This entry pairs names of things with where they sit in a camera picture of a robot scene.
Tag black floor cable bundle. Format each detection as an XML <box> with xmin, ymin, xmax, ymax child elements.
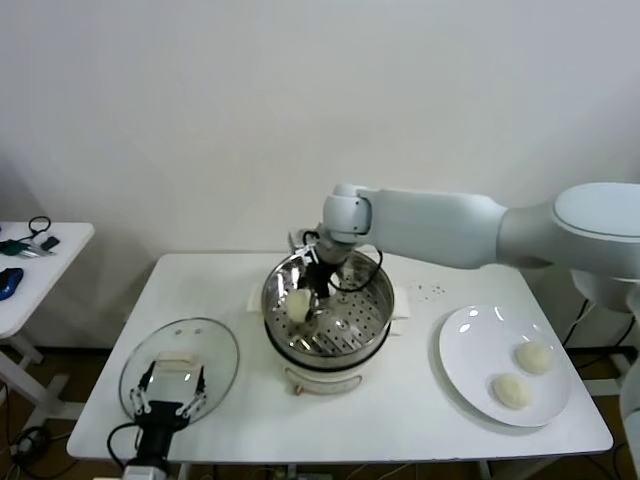
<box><xmin>0</xmin><ymin>382</ymin><xmax>76</xmax><ymax>480</ymax></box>

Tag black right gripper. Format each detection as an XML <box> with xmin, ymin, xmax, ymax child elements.
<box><xmin>298</xmin><ymin>258</ymin><xmax>338</xmax><ymax>329</ymax></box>

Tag black cable with adapter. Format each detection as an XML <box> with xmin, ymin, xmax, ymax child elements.
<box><xmin>562</xmin><ymin>297</ymin><xmax>634</xmax><ymax>347</ymax></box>

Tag white electric cooker base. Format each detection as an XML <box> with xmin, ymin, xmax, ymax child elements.
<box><xmin>264</xmin><ymin>319</ymin><xmax>407</xmax><ymax>397</ymax></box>

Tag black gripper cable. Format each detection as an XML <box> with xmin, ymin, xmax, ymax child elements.
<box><xmin>106</xmin><ymin>422</ymin><xmax>144</xmax><ymax>472</ymax></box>
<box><xmin>302</xmin><ymin>229</ymin><xmax>385</xmax><ymax>295</ymax></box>

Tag round glass pot lid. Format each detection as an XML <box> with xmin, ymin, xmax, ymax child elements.
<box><xmin>118</xmin><ymin>316</ymin><xmax>241</xmax><ymax>430</ymax></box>

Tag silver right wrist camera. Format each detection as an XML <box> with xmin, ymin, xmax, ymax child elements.
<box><xmin>288</xmin><ymin>227</ymin><xmax>322</xmax><ymax>263</ymax></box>

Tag small scattered crumbs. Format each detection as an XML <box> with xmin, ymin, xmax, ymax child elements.
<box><xmin>405</xmin><ymin>281</ymin><xmax>447</xmax><ymax>302</ymax></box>

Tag white steamed baozi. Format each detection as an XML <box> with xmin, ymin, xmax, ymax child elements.
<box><xmin>515</xmin><ymin>342</ymin><xmax>554</xmax><ymax>376</ymax></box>
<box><xmin>491</xmin><ymin>373</ymin><xmax>533</xmax><ymax>409</ymax></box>
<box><xmin>286</xmin><ymin>289</ymin><xmax>313</xmax><ymax>323</ymax></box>

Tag white round plate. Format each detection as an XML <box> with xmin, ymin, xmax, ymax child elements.
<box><xmin>438</xmin><ymin>304</ymin><xmax>572</xmax><ymax>428</ymax></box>

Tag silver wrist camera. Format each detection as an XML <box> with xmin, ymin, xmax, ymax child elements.
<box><xmin>288</xmin><ymin>227</ymin><xmax>322</xmax><ymax>263</ymax></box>
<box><xmin>122</xmin><ymin>462</ymin><xmax>169</xmax><ymax>480</ymax></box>

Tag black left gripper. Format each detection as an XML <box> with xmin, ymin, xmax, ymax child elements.
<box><xmin>128</xmin><ymin>362</ymin><xmax>208</xmax><ymax>465</ymax></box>

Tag white side table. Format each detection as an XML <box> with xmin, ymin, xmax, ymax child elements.
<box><xmin>0</xmin><ymin>222</ymin><xmax>96</xmax><ymax>427</ymax></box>

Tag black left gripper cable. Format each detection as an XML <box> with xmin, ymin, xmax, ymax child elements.
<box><xmin>106</xmin><ymin>422</ymin><xmax>144</xmax><ymax>472</ymax></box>

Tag blue computer mouse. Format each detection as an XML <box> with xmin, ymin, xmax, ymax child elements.
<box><xmin>0</xmin><ymin>268</ymin><xmax>25</xmax><ymax>302</ymax></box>

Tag white metal floor frame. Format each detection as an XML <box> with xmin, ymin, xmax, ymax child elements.
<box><xmin>582</xmin><ymin>344</ymin><xmax>632</xmax><ymax>397</ymax></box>

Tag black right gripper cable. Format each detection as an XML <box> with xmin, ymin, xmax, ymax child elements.
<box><xmin>302</xmin><ymin>229</ymin><xmax>385</xmax><ymax>295</ymax></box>

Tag stainless steel steamer basket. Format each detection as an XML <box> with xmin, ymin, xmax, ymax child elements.
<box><xmin>246</xmin><ymin>245</ymin><xmax>413</xmax><ymax>358</ymax></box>

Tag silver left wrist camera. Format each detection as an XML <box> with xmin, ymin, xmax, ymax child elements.
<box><xmin>122</xmin><ymin>462</ymin><xmax>169</xmax><ymax>480</ymax></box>

